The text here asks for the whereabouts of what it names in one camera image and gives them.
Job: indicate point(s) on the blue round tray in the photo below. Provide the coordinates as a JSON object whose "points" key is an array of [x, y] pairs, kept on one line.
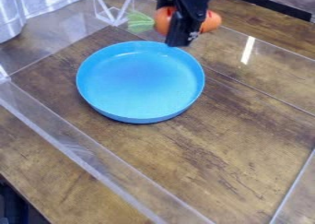
{"points": [[140, 82]]}

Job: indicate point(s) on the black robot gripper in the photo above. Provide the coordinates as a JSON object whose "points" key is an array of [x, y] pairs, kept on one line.
{"points": [[185, 20]]}

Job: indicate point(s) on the clear acrylic enclosure wall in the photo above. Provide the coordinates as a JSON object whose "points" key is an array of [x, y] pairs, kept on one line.
{"points": [[230, 163]]}

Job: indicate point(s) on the orange toy carrot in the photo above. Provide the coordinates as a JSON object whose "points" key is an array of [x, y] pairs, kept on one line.
{"points": [[140, 22]]}

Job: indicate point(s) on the white patterned curtain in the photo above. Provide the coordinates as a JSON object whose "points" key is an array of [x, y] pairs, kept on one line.
{"points": [[16, 11]]}

